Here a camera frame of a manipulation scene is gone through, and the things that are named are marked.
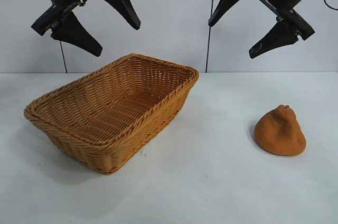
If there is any tan woven wicker basket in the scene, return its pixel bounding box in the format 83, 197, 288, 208
23, 53, 200, 175

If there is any wrinkled pear-shaped orange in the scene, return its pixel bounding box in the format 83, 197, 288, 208
253, 104, 307, 157

